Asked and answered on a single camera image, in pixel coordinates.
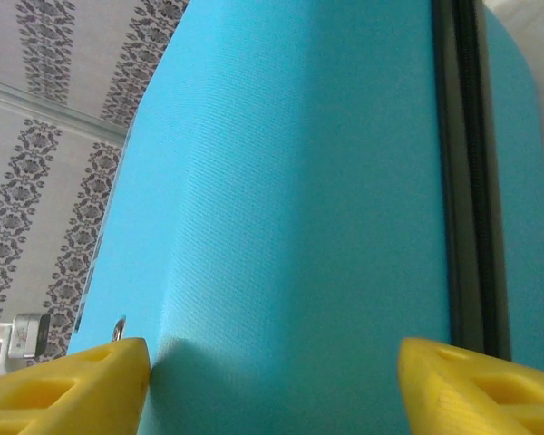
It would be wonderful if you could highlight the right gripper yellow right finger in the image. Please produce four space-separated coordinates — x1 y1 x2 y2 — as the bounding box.
397 335 544 435

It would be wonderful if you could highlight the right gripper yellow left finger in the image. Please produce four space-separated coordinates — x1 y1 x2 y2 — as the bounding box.
0 336 152 435

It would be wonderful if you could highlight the turquoise hard-shell suitcase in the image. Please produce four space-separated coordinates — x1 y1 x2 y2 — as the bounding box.
65 0 544 435

